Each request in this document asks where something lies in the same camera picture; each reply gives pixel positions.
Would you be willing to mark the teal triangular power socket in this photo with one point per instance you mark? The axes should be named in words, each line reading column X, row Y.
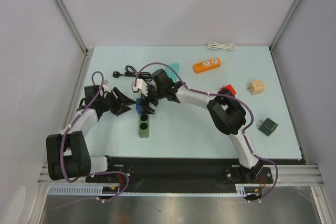
column 171, row 70

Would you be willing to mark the aluminium front rail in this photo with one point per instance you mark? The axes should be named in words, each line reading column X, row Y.
column 288, row 175

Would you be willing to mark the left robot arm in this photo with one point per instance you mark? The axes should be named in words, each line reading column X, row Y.
column 67, row 153

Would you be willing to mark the green power strip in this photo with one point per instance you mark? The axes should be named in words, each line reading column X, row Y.
column 144, row 126

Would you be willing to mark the orange power strip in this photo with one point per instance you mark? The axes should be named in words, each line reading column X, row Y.
column 207, row 65

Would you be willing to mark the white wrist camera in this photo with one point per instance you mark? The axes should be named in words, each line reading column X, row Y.
column 106, row 86
column 139, row 85

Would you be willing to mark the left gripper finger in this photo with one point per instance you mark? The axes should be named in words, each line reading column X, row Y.
column 121, row 109
column 123, row 99

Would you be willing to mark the beige cube plug adapter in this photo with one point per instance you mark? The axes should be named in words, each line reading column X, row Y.
column 256, row 87

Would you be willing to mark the white slotted cable duct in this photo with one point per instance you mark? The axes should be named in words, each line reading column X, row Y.
column 107, row 191

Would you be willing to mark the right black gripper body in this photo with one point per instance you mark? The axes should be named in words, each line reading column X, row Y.
column 152, row 98

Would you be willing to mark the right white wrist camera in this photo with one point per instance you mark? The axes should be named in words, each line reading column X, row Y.
column 139, row 85

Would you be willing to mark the right aluminium frame post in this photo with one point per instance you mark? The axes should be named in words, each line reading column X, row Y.
column 285, row 24

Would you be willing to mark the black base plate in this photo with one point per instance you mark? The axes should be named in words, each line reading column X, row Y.
column 186, row 174

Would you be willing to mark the left aluminium frame post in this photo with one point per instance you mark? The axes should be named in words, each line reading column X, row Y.
column 60, row 5

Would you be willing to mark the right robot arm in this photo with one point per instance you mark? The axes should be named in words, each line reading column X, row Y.
column 226, row 111

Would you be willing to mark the blue cube plug adapter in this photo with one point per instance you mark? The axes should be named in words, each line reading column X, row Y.
column 138, row 107

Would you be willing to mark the aluminium frame post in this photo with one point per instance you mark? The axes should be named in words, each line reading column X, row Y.
column 285, row 24
column 60, row 5

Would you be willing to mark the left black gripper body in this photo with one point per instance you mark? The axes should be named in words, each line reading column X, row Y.
column 111, row 103

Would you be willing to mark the red cube plug adapter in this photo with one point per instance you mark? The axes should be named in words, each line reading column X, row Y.
column 230, row 88

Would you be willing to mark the dark green cube adapter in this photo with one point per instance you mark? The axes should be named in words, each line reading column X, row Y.
column 268, row 126

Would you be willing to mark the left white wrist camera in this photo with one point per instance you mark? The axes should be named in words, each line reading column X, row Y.
column 106, row 86

